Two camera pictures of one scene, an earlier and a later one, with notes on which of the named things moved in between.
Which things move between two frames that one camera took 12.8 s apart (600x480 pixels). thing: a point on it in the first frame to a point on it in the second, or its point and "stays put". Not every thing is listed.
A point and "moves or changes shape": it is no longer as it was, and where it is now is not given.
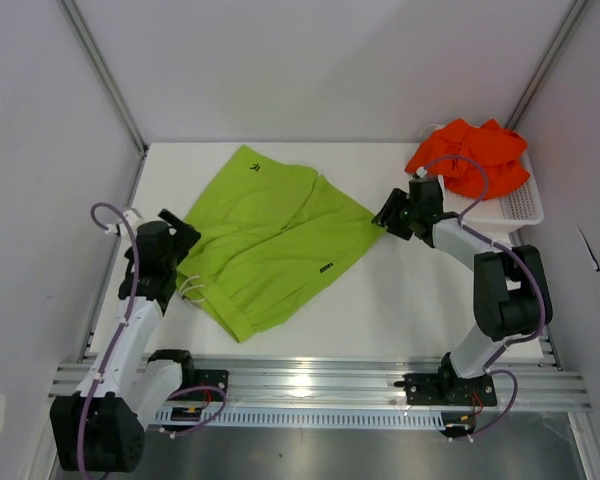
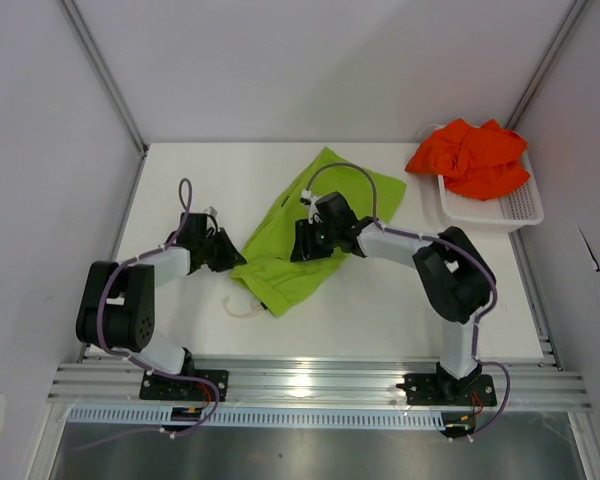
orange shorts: (497, 149) stays put
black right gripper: (387, 215) to (304, 249)
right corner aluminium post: (545, 64) stays put
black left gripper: (185, 238) to (231, 257)
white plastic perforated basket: (521, 206) stays put
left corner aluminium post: (98, 58) stays put
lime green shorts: (272, 233) moves or changes shape
